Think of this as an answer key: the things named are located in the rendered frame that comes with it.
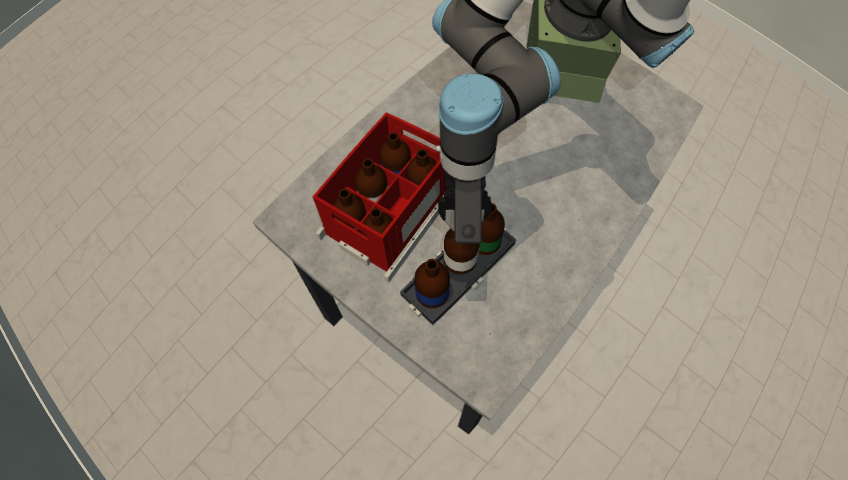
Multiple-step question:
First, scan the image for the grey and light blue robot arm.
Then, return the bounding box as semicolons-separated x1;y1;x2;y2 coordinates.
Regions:
432;0;694;244

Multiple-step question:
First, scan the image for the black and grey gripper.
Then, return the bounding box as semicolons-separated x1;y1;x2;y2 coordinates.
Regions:
438;171;492;231

